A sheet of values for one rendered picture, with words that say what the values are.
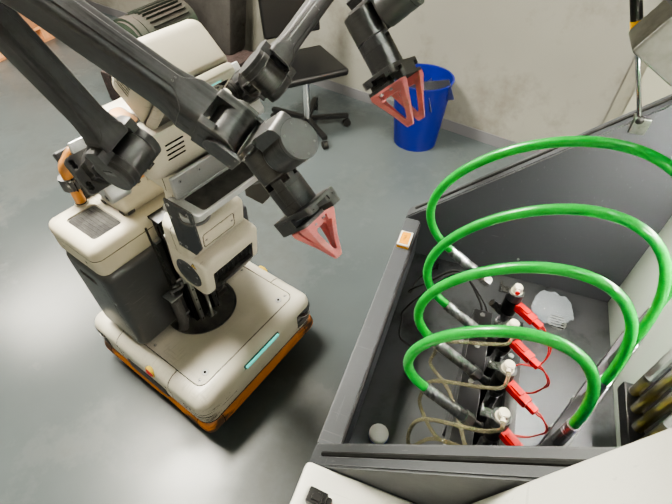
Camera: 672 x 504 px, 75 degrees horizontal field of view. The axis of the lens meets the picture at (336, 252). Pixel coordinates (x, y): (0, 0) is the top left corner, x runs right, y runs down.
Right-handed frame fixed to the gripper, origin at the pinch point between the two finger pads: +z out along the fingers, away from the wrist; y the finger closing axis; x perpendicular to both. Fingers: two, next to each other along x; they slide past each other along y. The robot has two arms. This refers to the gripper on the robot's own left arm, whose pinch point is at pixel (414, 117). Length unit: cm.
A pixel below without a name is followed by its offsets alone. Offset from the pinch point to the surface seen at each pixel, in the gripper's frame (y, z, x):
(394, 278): 4.9, 29.0, 24.8
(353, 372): -19.9, 35.9, 25.8
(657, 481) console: -45, 32, -25
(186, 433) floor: -10, 59, 139
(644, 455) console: -43, 32, -24
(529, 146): -11.4, 11.0, -17.9
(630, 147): -9.8, 16.6, -27.8
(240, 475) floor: -10, 78, 119
